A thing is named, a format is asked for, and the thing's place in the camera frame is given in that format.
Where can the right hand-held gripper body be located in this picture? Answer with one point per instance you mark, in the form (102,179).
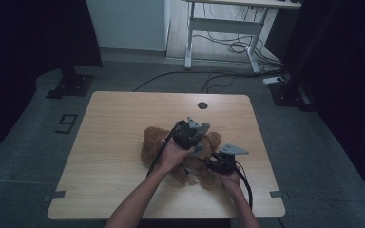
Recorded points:
(225,164)

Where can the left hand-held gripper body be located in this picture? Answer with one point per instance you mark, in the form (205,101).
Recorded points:
(187,136)

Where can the brown plush teddy bear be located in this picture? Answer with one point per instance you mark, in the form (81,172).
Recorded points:
(153,142)

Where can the person's right hand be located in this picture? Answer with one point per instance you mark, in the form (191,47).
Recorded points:
(233,182)

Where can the person's left hand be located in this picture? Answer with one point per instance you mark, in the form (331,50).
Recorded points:
(171,156)

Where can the white fabric label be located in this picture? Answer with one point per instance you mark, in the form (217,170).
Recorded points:
(192,176)

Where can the grey tape strip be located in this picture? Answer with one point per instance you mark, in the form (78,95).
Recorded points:
(278,193)
(55,195)

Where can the black metal stand base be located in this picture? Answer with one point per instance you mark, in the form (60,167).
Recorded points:
(290,93)
(72,84)

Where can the white power strip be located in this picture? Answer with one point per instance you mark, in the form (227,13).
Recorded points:
(273,80)

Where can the black tape floor mark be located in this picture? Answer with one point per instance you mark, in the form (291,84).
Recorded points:
(67,123)

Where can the dark curtain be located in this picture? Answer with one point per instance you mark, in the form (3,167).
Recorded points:
(28,47)
(345,63)

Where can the white desk frame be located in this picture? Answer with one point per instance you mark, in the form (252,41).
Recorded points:
(221,26)

